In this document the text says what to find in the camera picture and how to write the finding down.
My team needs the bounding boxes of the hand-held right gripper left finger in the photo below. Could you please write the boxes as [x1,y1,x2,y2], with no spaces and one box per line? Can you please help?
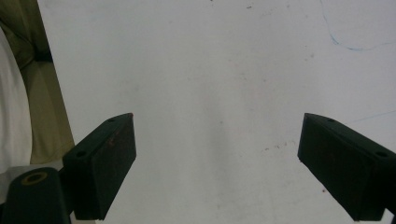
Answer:
[62,112,137,221]

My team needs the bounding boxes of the khaki pants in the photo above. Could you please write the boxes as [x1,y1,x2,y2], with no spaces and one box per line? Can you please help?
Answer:
[0,0,76,165]

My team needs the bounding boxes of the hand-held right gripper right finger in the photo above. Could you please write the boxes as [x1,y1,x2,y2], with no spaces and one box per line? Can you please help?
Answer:
[297,112,396,222]

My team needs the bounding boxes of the white table mat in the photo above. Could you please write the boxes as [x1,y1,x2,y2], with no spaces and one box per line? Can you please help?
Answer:
[36,0,396,224]

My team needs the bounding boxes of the white shirt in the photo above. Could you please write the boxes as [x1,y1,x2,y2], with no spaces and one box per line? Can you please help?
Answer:
[0,27,33,175]

